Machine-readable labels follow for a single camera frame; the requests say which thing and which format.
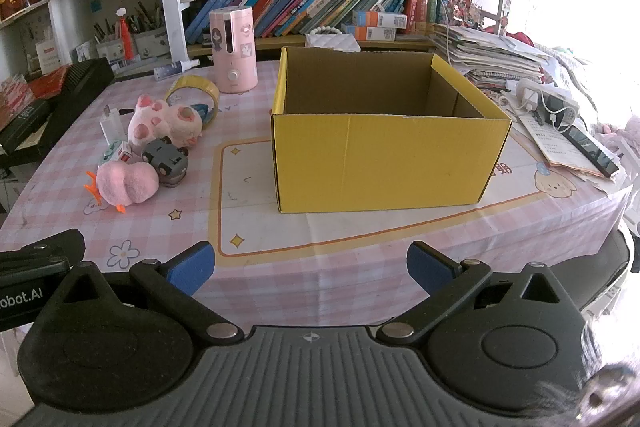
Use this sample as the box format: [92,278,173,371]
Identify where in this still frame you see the black long box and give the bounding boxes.
[0,99,54,143]

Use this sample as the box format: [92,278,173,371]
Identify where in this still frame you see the printed paper booklet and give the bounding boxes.
[517,112,602,170]

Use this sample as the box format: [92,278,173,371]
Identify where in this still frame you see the row of leaning books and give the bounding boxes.
[185,0,417,46]

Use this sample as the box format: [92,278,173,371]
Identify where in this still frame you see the small spray bottle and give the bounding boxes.
[152,59,201,82]

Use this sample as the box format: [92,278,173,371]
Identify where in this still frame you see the white card box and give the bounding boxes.
[37,38,64,76]

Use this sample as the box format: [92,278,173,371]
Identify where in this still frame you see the pink plush paw toy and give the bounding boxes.
[127,94,204,152]

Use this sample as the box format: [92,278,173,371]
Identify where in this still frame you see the blue orange small carton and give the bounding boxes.
[345,26,399,42]
[352,9,409,30]

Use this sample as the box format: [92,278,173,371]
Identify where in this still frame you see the pink plush chick toy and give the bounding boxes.
[85,162,161,214]

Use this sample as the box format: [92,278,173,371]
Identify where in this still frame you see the black flat phone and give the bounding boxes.
[562,124,619,179]

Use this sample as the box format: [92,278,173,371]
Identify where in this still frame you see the black chair seat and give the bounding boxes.
[575,227,636,324]

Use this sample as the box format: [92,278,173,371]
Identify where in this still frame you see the pink cylindrical humidifier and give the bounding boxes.
[209,6,259,94]

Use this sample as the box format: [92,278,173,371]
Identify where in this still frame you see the red bottle white cap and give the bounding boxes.
[116,8,136,60]

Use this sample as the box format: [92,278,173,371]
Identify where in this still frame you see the white quilted tissue box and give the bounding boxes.
[305,32,361,53]

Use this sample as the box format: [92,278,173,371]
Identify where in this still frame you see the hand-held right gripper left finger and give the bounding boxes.
[47,241,246,348]

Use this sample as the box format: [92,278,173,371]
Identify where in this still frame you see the white charger plug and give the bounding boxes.
[99,106,132,143]

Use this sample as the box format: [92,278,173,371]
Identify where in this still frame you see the yellow cardboard box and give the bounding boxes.
[271,47,514,214]

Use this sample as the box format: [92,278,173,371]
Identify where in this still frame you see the desk pen holders with pens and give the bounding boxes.
[94,2,166,60]

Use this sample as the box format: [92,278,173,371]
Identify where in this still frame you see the white power strip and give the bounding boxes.
[515,79,581,128]

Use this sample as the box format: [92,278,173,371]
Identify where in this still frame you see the white side shelf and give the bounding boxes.
[0,0,162,75]

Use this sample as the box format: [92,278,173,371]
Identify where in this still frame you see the grey toy car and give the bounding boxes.
[141,138,191,190]

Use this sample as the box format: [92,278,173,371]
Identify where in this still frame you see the red thick dictionaries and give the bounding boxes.
[405,0,474,36]

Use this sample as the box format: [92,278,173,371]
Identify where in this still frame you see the stack of papers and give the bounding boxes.
[432,23,547,84]

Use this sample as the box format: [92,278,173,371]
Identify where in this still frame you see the pink checked tablecloth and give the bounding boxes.
[0,57,634,349]

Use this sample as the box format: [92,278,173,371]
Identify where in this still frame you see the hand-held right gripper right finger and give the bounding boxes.
[376,241,586,347]

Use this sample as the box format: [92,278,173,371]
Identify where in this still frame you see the yellow tape roll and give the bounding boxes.
[165,76,221,128]

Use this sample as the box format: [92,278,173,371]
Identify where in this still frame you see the red foil packets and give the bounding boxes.
[0,66,71,128]

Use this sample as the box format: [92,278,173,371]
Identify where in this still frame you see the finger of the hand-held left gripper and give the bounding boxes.
[0,228,86,279]

